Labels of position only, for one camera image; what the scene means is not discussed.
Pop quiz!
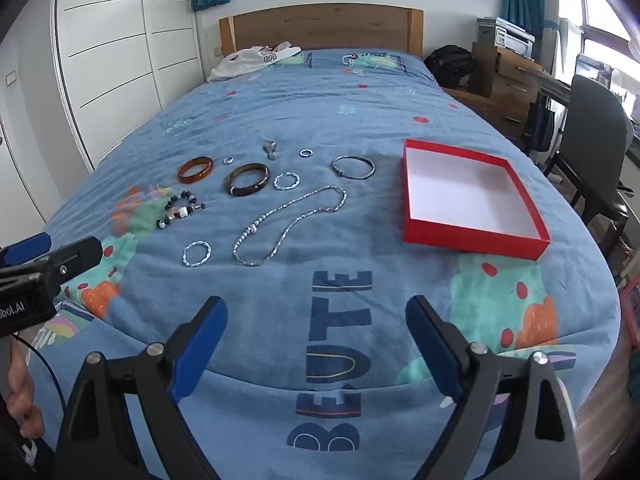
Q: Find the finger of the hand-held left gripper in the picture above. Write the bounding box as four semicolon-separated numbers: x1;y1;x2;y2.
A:
34;236;104;286
0;232;53;267

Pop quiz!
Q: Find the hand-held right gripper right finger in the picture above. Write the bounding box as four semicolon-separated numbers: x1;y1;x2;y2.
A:
405;295;581;480

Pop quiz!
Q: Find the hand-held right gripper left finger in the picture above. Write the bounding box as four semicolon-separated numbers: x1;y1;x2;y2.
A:
54;296;229;480

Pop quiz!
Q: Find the black white beaded bracelet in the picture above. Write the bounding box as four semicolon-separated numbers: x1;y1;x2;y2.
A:
156;190;207;231

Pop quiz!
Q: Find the silver pearl necklace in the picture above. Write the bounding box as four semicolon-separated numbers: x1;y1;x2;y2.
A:
231;185;348;267

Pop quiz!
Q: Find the orange amber bangle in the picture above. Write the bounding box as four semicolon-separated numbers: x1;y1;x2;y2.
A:
176;156;215;185

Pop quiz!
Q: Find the red cardboard box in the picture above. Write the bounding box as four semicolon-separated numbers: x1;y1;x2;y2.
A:
402;138;552;261

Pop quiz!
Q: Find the dark brown bangle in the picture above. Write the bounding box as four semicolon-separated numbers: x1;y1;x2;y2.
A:
226;162;270;197

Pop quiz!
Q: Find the thin silver bangle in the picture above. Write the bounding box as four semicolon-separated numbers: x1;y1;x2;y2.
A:
331;155;376;180

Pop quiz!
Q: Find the person's left hand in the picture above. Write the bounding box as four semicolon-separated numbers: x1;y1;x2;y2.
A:
7;346;46;441

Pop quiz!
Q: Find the person's dark clothing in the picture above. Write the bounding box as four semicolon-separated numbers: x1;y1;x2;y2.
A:
0;395;57;480

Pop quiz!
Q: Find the white wardrobe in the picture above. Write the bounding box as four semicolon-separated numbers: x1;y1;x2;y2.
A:
0;0;206;231

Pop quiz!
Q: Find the navy hanging bag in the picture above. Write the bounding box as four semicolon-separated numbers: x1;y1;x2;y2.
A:
521;95;557;153

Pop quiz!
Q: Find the white garment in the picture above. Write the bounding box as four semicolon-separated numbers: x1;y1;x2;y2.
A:
207;42;302;82

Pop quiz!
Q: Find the dark grey chair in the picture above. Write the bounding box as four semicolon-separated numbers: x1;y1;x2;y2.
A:
545;74;636;256

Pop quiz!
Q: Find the black backpack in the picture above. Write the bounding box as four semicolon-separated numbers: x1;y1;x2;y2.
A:
424;45;477;88

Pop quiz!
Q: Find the small wooden drawer unit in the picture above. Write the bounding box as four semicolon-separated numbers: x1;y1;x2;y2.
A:
470;42;546;141

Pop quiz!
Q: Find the white printer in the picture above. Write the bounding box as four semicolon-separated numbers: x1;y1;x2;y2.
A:
476;16;537;56

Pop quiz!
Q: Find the computer monitor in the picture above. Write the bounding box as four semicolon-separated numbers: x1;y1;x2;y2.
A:
575;52;616;91

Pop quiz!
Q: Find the wooden headboard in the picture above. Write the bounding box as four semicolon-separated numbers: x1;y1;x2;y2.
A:
218;3;424;58

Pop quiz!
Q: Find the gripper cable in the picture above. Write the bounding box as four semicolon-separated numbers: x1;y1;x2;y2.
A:
9;331;68;413

